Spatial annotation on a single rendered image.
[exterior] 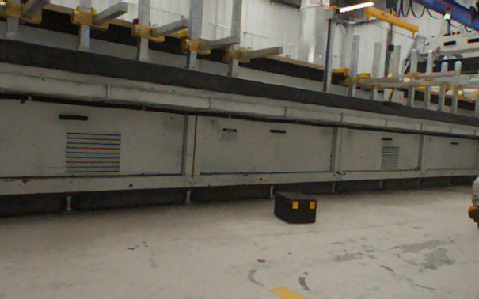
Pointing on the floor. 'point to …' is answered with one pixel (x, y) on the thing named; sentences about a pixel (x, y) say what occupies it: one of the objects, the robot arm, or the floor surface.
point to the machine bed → (182, 139)
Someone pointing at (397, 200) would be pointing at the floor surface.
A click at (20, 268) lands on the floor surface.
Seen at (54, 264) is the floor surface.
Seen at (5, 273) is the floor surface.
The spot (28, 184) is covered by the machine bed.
